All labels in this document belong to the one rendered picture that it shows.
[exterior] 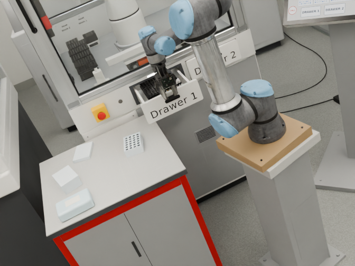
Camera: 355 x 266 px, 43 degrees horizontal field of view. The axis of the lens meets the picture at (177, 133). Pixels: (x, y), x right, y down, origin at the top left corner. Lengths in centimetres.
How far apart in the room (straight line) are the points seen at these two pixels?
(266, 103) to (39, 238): 137
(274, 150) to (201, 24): 58
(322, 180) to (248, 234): 53
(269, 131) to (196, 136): 84
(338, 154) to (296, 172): 99
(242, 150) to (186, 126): 75
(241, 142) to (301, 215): 45
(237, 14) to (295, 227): 108
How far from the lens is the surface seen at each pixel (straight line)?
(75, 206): 188
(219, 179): 274
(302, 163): 190
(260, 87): 168
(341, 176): 272
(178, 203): 196
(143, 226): 198
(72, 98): 226
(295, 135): 179
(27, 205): 232
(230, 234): 258
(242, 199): 276
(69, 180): 202
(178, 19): 146
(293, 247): 211
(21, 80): 571
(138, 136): 212
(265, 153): 174
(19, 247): 247
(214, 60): 153
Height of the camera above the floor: 186
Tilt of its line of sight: 32 degrees down
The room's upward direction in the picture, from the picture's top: 22 degrees counter-clockwise
